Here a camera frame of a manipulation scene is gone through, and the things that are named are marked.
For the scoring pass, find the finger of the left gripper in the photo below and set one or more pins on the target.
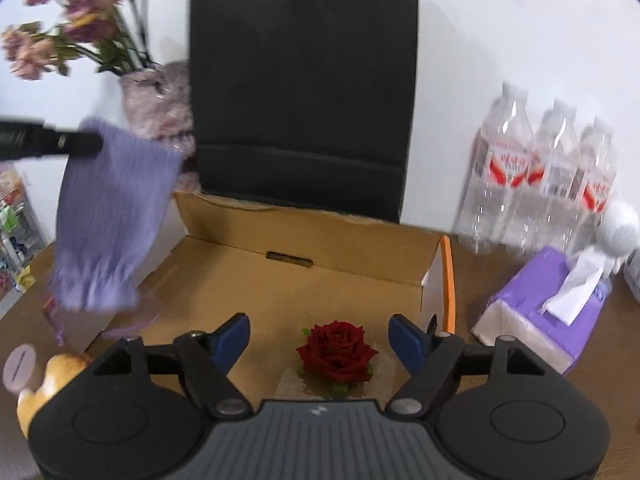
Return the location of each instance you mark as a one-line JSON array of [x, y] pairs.
[[20, 139]]

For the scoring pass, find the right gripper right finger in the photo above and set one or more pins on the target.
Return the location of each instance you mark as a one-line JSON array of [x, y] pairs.
[[431, 359]]

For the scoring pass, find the purple tissue pack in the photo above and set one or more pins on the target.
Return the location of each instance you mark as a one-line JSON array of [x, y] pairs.
[[552, 305]]

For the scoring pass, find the cardboard box orange trim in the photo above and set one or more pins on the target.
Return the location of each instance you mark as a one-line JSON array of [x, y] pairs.
[[290, 270]]

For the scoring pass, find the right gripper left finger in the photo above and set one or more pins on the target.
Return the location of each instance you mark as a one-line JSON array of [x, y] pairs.
[[206, 360]]

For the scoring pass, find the right water bottle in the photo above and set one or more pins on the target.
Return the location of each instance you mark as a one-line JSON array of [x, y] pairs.
[[597, 173]]

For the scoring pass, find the pink round container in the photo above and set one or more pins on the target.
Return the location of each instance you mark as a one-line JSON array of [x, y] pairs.
[[21, 370]]

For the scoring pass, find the middle water bottle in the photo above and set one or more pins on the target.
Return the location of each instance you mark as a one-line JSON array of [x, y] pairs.
[[539, 215]]

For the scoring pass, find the orange white plush toy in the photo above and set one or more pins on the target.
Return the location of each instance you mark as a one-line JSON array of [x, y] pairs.
[[59, 371]]

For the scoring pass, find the dried pink flowers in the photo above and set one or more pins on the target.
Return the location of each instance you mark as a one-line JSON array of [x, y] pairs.
[[111, 33]]

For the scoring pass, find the black paper bag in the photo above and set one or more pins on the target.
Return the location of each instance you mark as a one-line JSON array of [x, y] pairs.
[[305, 103]]

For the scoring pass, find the red rose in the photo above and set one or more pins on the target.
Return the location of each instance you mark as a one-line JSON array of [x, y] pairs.
[[338, 361]]

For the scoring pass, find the purple ceramic vase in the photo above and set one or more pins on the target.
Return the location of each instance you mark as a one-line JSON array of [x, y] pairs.
[[157, 106]]

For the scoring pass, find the purple knitted cloth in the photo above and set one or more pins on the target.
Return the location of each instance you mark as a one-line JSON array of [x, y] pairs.
[[110, 210]]

